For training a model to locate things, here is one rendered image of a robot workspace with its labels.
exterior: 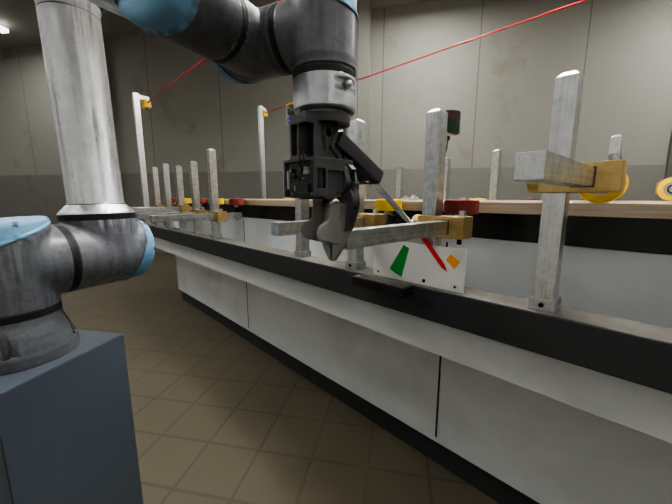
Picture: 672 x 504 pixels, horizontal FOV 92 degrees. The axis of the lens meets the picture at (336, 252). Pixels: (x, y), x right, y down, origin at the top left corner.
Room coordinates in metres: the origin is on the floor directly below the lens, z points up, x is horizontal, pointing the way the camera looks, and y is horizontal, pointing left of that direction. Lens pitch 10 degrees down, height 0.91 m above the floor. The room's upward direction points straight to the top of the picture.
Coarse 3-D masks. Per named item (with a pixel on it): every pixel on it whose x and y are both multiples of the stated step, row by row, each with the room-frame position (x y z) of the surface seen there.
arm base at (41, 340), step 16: (0, 320) 0.55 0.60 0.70; (16, 320) 0.56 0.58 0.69; (32, 320) 0.58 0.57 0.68; (48, 320) 0.60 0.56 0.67; (64, 320) 0.64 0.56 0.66; (0, 336) 0.54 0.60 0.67; (16, 336) 0.55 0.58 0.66; (32, 336) 0.57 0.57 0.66; (48, 336) 0.59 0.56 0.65; (64, 336) 0.61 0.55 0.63; (0, 352) 0.54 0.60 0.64; (16, 352) 0.54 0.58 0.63; (32, 352) 0.56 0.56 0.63; (48, 352) 0.58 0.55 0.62; (64, 352) 0.60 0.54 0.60; (0, 368) 0.53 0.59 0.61; (16, 368) 0.54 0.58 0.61
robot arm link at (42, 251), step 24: (24, 216) 0.66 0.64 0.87; (0, 240) 0.56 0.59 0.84; (24, 240) 0.58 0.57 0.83; (48, 240) 0.63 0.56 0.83; (72, 240) 0.66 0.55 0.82; (0, 264) 0.55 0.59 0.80; (24, 264) 0.58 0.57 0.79; (48, 264) 0.61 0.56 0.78; (72, 264) 0.64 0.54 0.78; (0, 288) 0.55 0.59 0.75; (24, 288) 0.57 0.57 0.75; (48, 288) 0.61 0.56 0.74; (72, 288) 0.66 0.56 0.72; (0, 312) 0.55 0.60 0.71; (24, 312) 0.57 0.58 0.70
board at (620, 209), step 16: (368, 208) 1.12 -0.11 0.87; (416, 208) 0.98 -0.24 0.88; (480, 208) 0.84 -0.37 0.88; (496, 208) 0.81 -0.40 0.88; (512, 208) 0.79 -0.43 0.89; (528, 208) 0.76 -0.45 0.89; (576, 208) 0.69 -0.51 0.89; (592, 208) 0.67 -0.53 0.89; (608, 208) 0.66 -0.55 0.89; (624, 208) 0.64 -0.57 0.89; (640, 208) 0.62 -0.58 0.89; (656, 208) 0.61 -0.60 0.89
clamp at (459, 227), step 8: (416, 216) 0.79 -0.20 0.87; (424, 216) 0.77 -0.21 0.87; (432, 216) 0.75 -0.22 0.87; (440, 216) 0.74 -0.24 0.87; (448, 216) 0.72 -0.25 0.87; (456, 216) 0.72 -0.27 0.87; (472, 216) 0.73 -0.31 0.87; (448, 224) 0.72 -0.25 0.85; (456, 224) 0.71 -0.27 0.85; (464, 224) 0.70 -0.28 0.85; (472, 224) 0.73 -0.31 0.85; (448, 232) 0.72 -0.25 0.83; (456, 232) 0.71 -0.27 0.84; (464, 232) 0.70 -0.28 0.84
